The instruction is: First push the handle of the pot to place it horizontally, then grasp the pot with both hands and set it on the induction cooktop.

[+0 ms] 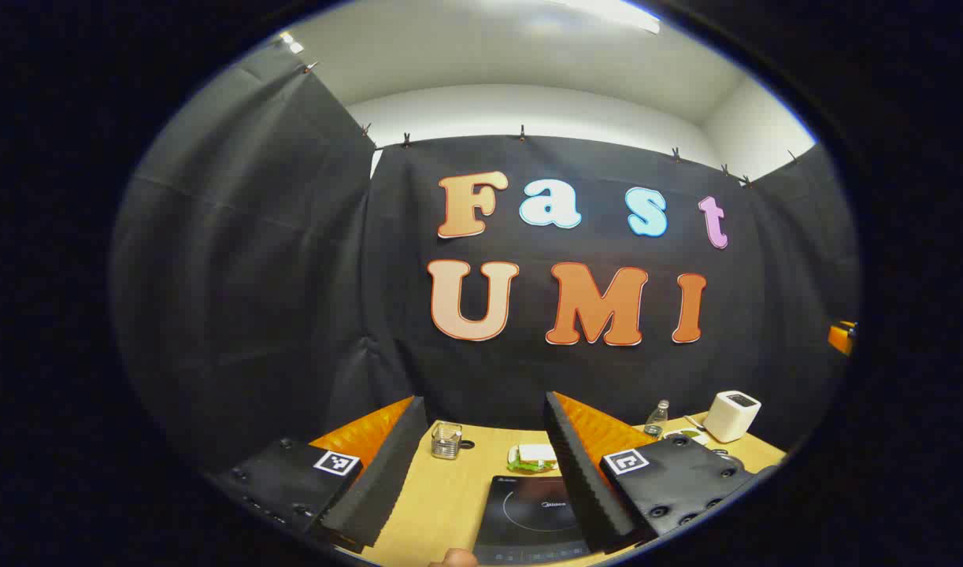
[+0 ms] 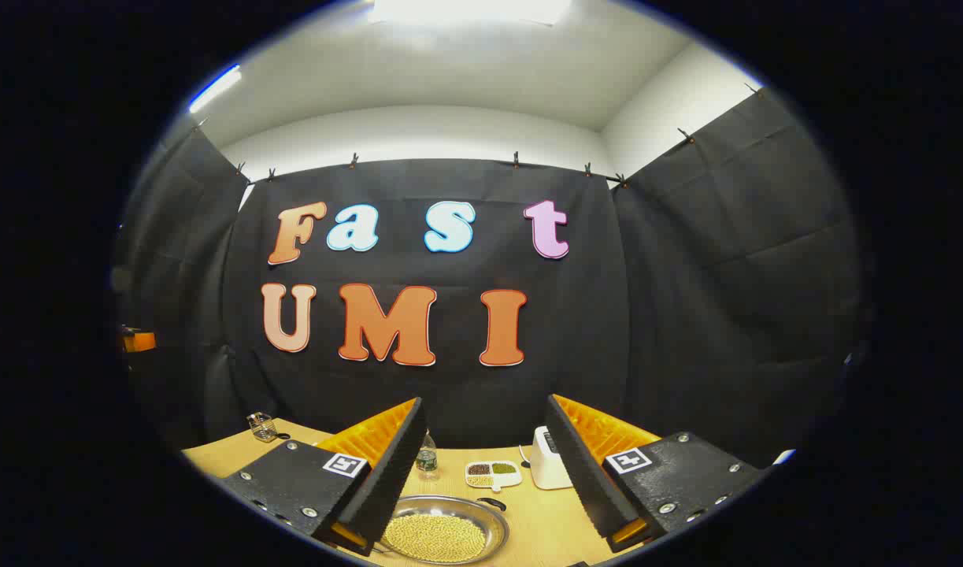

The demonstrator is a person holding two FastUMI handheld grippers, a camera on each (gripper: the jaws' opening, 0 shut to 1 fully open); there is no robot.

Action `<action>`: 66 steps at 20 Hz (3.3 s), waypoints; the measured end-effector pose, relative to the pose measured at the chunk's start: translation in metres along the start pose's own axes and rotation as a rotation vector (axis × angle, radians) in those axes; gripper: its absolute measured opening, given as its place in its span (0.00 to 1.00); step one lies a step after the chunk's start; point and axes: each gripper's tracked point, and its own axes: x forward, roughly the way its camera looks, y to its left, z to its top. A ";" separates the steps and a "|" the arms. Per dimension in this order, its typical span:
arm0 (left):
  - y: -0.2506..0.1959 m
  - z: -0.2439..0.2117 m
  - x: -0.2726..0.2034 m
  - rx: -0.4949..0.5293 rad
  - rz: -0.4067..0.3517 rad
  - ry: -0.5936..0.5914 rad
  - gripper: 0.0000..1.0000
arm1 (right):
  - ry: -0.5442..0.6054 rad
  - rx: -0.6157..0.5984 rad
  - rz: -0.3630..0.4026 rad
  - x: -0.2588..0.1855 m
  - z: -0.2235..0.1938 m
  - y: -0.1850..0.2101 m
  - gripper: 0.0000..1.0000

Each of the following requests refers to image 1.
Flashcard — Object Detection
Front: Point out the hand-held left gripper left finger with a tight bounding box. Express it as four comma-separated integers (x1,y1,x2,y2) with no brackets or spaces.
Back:
209,396,429,554

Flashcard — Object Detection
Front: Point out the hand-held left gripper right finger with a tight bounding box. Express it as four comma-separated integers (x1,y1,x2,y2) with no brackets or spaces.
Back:
544,391,777,554

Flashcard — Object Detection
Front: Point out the black induction cooktop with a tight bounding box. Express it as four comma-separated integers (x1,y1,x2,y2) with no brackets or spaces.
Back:
472,475,592,566

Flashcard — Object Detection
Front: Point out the white toaster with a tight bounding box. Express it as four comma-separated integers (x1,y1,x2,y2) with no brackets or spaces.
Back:
702,391,762,443

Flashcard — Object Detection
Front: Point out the black backdrop cloth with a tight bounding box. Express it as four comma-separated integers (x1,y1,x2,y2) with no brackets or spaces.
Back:
109,39,860,473

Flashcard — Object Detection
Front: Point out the ceiling light strip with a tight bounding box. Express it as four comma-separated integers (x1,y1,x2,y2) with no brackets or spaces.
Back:
544,0,661,34

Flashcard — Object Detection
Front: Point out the wire mesh holder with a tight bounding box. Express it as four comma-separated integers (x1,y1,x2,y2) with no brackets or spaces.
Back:
431,422,463,460

